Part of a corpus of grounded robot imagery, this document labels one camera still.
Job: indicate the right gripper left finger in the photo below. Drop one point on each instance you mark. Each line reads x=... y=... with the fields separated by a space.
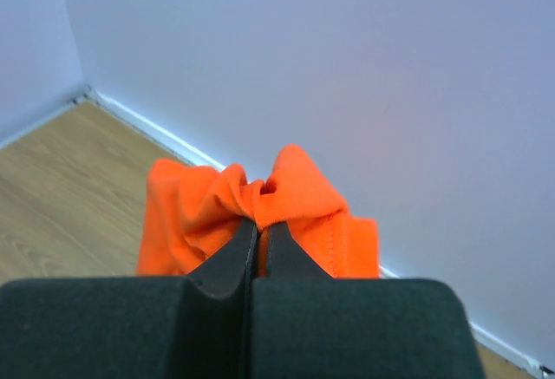
x=226 y=274

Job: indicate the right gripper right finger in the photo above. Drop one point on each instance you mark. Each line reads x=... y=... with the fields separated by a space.
x=286 y=259

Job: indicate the orange t-shirt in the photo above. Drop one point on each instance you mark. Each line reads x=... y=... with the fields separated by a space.
x=192 y=212

